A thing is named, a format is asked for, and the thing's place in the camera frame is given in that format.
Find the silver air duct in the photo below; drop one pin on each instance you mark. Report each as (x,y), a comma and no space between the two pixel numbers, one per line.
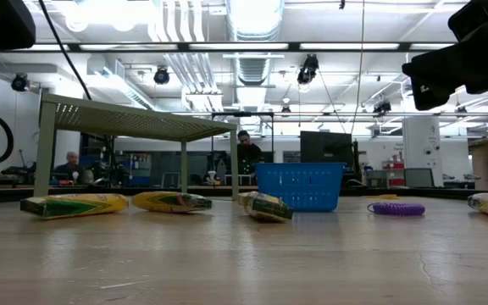
(254,25)

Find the green perforated metal shelf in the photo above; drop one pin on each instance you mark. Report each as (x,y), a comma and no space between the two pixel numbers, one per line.
(142,123)

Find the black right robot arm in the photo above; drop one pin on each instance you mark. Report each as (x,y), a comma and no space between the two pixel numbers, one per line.
(481,10)

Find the purple coil wristband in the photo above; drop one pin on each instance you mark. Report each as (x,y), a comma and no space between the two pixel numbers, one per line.
(396,209)

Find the white square column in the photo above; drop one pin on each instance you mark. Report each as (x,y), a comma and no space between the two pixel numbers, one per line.
(422,144)

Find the black monitor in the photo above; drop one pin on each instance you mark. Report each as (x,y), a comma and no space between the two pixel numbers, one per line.
(324,146)

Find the blue plastic basket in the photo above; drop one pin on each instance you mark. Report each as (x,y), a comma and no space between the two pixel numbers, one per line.
(299,186)

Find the black ceiling spotlight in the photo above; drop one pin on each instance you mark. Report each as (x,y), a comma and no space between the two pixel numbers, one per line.
(381,107)
(19,82)
(308,70)
(161,76)

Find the small white object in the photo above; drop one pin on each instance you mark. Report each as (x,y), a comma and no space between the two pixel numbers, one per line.
(212,174)

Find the yellow rubber band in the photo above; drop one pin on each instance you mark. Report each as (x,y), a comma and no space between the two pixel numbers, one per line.
(386,196)

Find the person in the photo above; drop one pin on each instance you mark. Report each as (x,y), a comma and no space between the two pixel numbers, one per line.
(250,154)
(71,169)

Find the black ceiling light rail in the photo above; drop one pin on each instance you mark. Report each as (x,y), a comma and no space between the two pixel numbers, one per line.
(295,46)

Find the black aluminium table frame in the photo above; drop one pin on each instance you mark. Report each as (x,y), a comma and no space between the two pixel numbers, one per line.
(439,192)

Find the red storage drawers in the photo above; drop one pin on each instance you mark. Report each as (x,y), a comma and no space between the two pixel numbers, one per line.
(393,165)

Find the blue storage cabinet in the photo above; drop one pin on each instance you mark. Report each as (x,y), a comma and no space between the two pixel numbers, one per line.
(141,180)

